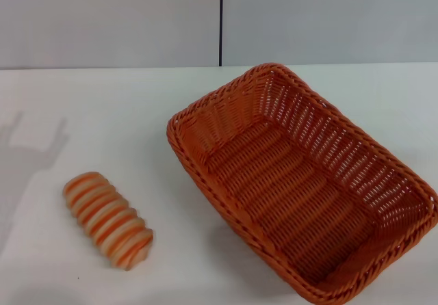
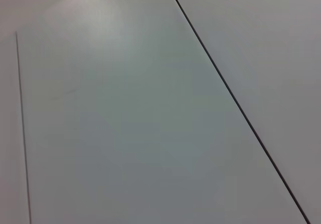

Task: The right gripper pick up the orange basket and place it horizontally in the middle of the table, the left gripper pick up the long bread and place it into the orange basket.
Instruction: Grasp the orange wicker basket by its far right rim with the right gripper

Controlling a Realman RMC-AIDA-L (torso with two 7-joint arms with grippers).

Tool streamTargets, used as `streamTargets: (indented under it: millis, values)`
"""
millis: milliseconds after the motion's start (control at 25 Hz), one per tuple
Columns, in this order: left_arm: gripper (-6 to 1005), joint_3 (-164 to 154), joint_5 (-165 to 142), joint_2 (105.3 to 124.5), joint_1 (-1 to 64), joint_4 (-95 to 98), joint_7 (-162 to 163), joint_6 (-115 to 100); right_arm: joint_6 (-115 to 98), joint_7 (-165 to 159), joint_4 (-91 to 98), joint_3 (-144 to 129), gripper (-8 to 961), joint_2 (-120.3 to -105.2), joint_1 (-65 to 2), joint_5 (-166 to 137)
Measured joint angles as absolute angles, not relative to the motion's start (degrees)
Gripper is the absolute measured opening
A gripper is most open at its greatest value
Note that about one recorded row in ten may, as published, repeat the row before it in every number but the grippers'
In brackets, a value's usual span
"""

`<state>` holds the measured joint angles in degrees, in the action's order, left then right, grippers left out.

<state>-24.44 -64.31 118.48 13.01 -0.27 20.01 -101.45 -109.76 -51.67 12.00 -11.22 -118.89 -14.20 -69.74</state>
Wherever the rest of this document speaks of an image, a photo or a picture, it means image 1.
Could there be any orange white striped bread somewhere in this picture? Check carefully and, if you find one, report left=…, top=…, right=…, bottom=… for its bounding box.
left=62, top=171, right=154, bottom=271

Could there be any orange woven plastic basket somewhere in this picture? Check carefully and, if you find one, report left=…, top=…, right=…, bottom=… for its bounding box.
left=166, top=62, right=438, bottom=305

